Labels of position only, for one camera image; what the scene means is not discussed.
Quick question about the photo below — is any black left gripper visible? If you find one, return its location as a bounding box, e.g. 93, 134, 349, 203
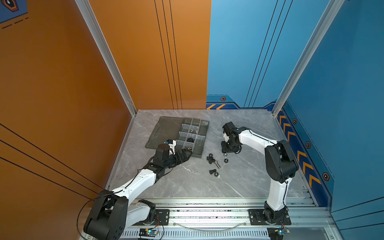
162, 149, 192, 170

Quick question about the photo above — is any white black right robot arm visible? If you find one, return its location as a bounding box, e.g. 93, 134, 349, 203
221, 122, 299, 226

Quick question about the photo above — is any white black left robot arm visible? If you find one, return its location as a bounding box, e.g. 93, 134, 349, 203
78, 141, 193, 240

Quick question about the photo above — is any grey plastic organizer box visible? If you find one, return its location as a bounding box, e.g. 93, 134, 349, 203
145, 117, 210, 158

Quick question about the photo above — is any large black bolt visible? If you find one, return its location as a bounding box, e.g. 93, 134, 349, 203
207, 154, 216, 164

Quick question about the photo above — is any black hex bolt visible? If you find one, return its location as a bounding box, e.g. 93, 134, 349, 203
209, 169, 217, 175

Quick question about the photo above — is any left green circuit board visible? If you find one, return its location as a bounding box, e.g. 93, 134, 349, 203
139, 229, 159, 238

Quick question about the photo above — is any right circuit board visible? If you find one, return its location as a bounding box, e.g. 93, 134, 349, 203
267, 228, 291, 240

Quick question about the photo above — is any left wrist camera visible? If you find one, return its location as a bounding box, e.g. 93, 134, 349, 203
164, 140, 177, 154

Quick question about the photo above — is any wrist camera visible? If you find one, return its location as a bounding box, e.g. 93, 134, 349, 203
164, 140, 177, 154
223, 122, 238, 142

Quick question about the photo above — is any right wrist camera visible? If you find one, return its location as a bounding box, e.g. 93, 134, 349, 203
223, 122, 238, 142

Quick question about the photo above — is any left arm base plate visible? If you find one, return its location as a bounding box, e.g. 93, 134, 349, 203
135, 209, 170, 227

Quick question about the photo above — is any aluminium front rail frame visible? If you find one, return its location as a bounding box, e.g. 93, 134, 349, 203
98, 196, 343, 240

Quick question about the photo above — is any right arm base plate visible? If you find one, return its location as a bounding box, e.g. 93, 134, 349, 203
248, 208, 292, 226

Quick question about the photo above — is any right aluminium corner post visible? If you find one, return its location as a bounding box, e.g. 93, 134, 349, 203
272, 0, 345, 118

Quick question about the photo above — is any aluminium corner post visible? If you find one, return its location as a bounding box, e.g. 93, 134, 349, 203
75, 0, 137, 117
272, 0, 345, 118

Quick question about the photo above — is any left aluminium corner post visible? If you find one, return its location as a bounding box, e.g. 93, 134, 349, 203
75, 0, 137, 117

